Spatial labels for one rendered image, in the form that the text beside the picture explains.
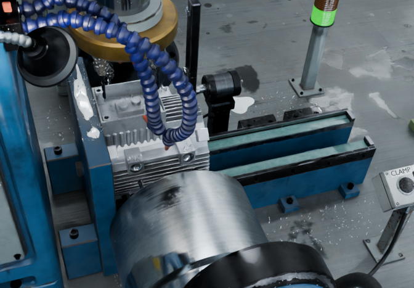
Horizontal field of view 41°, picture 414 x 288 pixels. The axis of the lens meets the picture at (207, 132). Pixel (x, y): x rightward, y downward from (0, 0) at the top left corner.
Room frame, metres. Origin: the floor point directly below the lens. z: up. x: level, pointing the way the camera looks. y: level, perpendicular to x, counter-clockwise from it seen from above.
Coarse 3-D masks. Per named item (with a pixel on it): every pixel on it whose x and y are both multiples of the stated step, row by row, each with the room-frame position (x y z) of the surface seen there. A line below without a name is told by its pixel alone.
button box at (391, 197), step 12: (396, 168) 0.71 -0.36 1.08; (408, 168) 0.72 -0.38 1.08; (372, 180) 0.72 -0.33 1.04; (384, 180) 0.69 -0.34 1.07; (396, 180) 0.69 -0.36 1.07; (384, 192) 0.68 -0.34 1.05; (396, 192) 0.67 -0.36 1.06; (384, 204) 0.67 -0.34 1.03; (396, 204) 0.65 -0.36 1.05; (408, 204) 0.66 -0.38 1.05
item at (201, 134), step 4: (200, 128) 0.77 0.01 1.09; (204, 128) 0.77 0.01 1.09; (196, 132) 0.76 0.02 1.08; (200, 132) 0.76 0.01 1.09; (204, 132) 0.76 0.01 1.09; (196, 136) 0.76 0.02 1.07; (200, 136) 0.75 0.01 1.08; (204, 136) 0.76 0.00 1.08; (208, 136) 0.76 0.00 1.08; (200, 140) 0.75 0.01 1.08; (204, 140) 0.75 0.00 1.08; (208, 140) 0.75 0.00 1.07; (108, 148) 0.70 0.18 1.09; (112, 148) 0.70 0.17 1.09; (112, 152) 0.69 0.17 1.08; (116, 152) 0.70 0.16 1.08; (112, 156) 0.69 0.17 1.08; (116, 156) 0.69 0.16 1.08; (116, 196) 0.69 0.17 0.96; (120, 196) 0.69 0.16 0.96
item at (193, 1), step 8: (192, 0) 0.96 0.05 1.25; (192, 8) 0.95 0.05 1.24; (200, 8) 0.95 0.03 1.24; (192, 16) 0.95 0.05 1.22; (192, 24) 0.95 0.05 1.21; (192, 32) 0.95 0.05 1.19; (192, 40) 0.95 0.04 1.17; (192, 48) 0.95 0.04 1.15; (192, 56) 0.95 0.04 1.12; (192, 64) 0.95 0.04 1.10; (184, 72) 0.95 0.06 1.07; (192, 72) 0.95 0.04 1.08; (192, 80) 0.95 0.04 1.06
